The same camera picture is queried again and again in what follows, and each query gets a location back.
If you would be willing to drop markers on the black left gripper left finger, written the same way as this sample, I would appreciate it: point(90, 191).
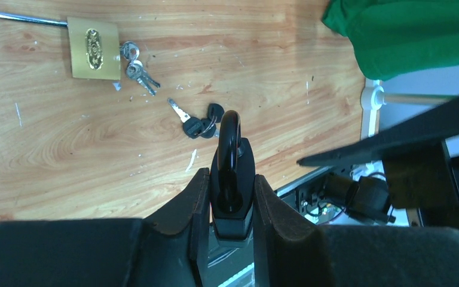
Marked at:
point(167, 248)

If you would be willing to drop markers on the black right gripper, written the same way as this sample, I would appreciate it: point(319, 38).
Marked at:
point(421, 179)

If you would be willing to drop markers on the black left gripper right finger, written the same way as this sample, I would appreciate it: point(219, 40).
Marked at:
point(291, 251)

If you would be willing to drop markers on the black padlock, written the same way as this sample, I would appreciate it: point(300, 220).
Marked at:
point(231, 184)

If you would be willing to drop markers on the black-headed key bunch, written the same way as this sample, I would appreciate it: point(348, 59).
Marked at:
point(194, 127)

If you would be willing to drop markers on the small brass key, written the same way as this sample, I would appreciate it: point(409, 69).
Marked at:
point(135, 69)

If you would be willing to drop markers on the brass padlock steel shackle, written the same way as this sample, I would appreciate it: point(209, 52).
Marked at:
point(94, 45)

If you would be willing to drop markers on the metal clothes rack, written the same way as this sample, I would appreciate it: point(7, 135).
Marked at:
point(386, 103)

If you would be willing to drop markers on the green garment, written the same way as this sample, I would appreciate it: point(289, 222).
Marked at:
point(392, 38)

